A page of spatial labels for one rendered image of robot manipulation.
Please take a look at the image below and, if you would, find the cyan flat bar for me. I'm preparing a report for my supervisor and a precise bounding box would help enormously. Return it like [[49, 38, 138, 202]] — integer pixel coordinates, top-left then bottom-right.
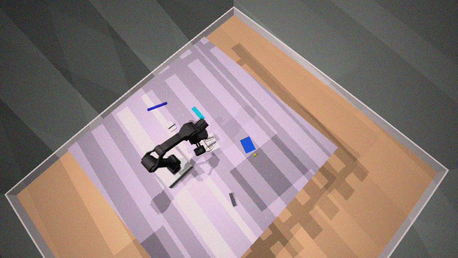
[[192, 106, 205, 119]]

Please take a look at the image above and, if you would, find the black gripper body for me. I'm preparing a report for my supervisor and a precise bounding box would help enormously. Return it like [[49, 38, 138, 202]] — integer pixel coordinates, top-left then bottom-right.
[[189, 135, 206, 156]]

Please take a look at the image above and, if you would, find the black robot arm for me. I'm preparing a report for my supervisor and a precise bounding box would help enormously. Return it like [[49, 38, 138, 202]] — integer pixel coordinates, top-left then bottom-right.
[[141, 118, 209, 175]]

